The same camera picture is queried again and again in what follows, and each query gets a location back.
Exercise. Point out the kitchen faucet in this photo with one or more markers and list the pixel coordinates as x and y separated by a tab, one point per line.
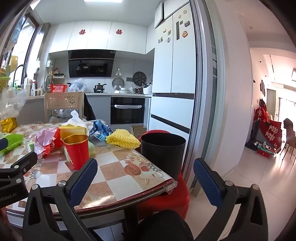
22	67

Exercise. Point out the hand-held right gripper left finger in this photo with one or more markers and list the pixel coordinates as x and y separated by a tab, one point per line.
83	183

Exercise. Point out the white wrapping sheet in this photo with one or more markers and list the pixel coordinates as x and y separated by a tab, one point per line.
76	119

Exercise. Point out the yellow foam net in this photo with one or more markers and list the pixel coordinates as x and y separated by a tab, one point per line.
122	139

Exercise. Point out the white refrigerator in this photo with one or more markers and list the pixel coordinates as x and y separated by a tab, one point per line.
173	69

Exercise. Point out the green plastic basket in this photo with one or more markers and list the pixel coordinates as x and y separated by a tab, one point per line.
3	82

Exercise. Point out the red printed banner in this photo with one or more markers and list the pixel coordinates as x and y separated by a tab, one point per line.
270	134

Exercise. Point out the gold foil bag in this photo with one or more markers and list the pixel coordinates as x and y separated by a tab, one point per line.
9	125

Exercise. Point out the crumpled clear plastic bags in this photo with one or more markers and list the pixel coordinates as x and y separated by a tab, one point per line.
59	114

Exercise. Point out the red cup with gold inside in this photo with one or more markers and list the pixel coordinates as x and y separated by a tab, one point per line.
77	155

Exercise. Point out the red plastic basket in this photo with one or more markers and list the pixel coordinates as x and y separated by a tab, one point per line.
57	88

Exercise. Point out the beige plastic chair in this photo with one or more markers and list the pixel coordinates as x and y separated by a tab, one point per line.
64	102

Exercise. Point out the grey sliding door frame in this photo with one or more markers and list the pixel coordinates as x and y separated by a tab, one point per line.
208	92

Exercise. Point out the black built-in oven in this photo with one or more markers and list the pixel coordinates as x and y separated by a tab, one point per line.
127	113

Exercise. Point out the black cooking pot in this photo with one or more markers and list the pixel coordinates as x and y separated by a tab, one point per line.
99	87

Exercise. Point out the red and pink snack bag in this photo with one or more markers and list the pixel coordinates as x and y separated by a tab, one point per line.
49	143

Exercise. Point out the dark round tray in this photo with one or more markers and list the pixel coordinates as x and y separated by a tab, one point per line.
139	78

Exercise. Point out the blue plastic bag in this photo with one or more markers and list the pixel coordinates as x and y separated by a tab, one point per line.
99	129

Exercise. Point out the lime green mesh cloth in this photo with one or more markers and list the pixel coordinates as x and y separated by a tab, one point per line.
13	141

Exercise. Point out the clear bag with blue print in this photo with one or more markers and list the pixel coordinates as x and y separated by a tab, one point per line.
77	85

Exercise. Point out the yellow sponge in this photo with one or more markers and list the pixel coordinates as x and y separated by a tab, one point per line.
71	132

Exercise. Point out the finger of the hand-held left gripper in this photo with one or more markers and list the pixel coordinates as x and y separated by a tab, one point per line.
4	144
22	162

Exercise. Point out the white spray bottle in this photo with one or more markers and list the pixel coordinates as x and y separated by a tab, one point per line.
33	89

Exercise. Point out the grey round tray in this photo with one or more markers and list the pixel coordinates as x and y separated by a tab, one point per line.
118	83

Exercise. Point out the cardboard box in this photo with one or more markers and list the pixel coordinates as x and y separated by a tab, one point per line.
138	131

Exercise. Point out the white pot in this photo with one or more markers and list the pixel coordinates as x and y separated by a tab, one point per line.
124	90

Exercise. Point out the white rice cooker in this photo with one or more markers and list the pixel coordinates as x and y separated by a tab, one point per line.
147	89

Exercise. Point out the black range hood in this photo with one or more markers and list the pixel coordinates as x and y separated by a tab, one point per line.
91	63

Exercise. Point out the red plastic stool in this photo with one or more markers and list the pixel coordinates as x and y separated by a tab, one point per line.
178	197

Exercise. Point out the black trash bin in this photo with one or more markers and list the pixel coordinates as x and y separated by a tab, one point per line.
163	157

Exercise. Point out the white wall cabinets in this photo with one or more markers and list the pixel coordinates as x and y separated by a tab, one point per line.
97	37

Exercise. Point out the dark dining chair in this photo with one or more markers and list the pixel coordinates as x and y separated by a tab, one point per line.
289	129

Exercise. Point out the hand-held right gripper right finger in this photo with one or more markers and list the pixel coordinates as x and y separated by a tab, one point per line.
208	185

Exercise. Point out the red paper-cut sticker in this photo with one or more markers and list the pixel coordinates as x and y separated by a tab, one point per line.
81	32
118	32

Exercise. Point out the large clear plastic bag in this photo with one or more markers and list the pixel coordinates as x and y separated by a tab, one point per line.
11	102

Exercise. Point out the dark jacket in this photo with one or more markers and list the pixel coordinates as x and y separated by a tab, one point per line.
89	109

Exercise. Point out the steel pot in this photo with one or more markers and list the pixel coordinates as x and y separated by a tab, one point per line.
136	90

